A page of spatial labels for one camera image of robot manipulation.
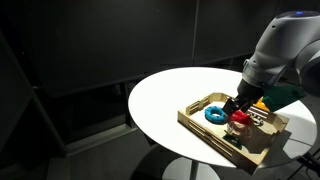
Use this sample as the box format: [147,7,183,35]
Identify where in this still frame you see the black white striped object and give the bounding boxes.
[248,111,265,127]

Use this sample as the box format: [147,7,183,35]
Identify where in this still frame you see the red ribbed ring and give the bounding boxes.
[228,110,254,127]

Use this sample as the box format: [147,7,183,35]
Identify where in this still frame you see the blue ribbed ring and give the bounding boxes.
[203,105,230,126]

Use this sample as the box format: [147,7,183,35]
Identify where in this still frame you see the white table pedestal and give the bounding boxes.
[162,156,221,180]

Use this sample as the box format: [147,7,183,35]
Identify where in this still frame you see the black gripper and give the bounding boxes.
[222,78,266,116]

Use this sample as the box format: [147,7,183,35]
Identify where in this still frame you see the black stand leg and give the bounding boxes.
[287,148,320,180]

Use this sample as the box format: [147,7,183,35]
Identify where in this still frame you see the orange ribbed ring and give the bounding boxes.
[254,97,271,112]

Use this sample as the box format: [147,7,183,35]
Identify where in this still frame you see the wooden slatted tray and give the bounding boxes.
[177,92,290,176]

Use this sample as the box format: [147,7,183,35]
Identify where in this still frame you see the clear tape roll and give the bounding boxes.
[226,121,254,140]

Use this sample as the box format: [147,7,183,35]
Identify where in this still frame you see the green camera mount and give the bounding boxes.
[261,84,308,113]

